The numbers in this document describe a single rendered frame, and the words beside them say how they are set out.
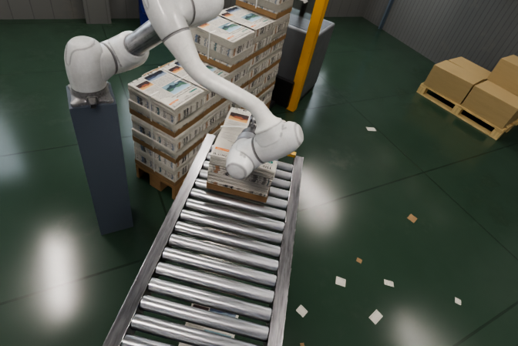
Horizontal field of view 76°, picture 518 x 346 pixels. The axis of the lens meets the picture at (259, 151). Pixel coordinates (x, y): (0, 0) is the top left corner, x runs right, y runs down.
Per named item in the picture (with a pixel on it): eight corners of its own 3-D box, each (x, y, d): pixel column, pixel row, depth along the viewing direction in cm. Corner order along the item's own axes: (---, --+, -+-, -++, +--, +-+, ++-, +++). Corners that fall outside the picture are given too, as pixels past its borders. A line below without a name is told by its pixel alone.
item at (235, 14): (213, 13, 246) (213, 12, 246) (235, 6, 266) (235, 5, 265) (255, 31, 235) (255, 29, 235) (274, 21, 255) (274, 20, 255)
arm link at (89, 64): (62, 82, 153) (50, 36, 139) (97, 70, 165) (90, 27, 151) (83, 98, 147) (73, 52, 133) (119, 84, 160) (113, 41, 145)
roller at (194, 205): (185, 205, 152) (186, 195, 151) (284, 230, 151) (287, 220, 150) (181, 209, 147) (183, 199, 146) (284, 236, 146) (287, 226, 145)
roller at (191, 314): (142, 297, 118) (141, 290, 115) (270, 330, 117) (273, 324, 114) (136, 310, 115) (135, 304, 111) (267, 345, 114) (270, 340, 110)
